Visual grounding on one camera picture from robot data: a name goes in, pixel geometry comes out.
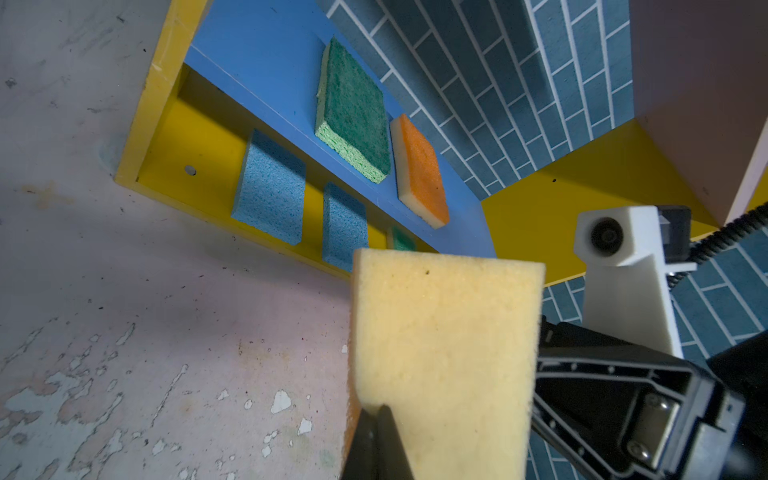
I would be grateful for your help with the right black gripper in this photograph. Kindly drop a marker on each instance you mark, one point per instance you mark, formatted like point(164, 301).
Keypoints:
point(617, 410)

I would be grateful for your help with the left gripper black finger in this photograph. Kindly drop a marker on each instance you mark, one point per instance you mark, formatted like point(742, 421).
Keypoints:
point(376, 451)

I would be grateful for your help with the pale yellow sponge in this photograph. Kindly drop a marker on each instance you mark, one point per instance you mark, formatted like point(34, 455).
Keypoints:
point(449, 343)

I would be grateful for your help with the bright green sponge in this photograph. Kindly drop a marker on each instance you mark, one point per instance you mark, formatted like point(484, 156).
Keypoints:
point(400, 241)

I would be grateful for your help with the orange sponge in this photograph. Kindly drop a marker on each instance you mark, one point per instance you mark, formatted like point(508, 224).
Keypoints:
point(419, 181)

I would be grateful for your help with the dark green scrub sponge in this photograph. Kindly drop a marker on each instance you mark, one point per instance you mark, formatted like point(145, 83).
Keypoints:
point(350, 117)

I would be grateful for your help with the yellow pink blue shelf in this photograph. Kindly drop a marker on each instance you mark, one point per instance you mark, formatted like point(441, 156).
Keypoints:
point(538, 110)

